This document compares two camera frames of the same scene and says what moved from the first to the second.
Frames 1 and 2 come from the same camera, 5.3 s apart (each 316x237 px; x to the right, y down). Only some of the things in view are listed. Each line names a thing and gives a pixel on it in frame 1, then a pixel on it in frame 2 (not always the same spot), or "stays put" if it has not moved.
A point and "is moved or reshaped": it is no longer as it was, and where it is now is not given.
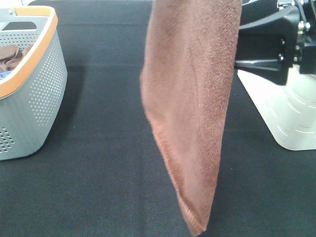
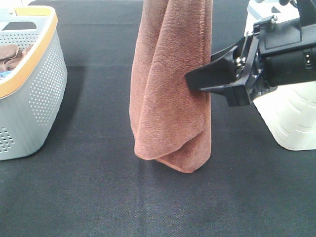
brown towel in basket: x=11 y=57 stays put
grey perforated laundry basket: x=33 y=77 stays put
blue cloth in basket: x=4 y=74 stays put
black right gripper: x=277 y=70 -> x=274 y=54
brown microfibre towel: x=187 y=73 is moved or reshaped
